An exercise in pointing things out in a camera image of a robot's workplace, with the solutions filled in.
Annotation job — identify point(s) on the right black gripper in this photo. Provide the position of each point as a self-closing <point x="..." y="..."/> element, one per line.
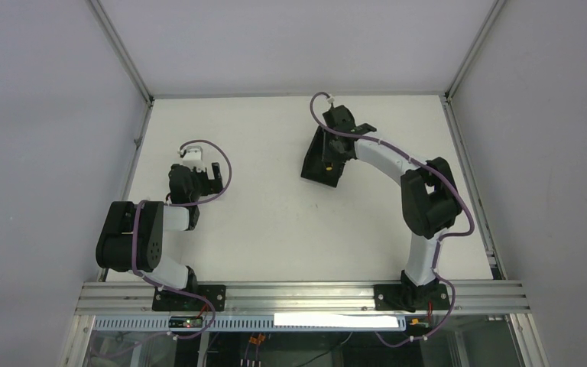
<point x="325" y="157"/>

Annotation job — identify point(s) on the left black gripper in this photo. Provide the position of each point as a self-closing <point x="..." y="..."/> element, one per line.
<point x="212" y="180"/>

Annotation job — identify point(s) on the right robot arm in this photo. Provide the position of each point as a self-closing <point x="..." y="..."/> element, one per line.
<point x="429" y="200"/>

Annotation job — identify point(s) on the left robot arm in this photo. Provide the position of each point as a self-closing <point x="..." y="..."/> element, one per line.
<point x="132" y="235"/>

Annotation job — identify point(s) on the black plastic bin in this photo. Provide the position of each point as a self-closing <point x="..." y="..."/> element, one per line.
<point x="318" y="153"/>

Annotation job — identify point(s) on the small electronics board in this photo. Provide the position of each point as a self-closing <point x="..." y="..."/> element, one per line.
<point x="186" y="323"/>

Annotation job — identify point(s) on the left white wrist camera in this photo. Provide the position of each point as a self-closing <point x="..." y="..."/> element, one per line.
<point x="192" y="158"/>

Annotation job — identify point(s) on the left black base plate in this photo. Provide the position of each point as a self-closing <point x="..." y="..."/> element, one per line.
<point x="168" y="301"/>

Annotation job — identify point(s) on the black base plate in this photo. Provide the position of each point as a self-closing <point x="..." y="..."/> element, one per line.
<point x="168" y="301"/>
<point x="400" y="297"/>

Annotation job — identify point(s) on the white slotted cable duct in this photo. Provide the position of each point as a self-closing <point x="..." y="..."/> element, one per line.
<point x="278" y="322"/>

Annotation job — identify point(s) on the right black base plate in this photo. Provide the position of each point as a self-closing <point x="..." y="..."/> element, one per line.
<point x="400" y="297"/>

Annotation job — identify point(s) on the aluminium mounting rail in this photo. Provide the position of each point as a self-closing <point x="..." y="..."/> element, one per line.
<point x="469" y="297"/>

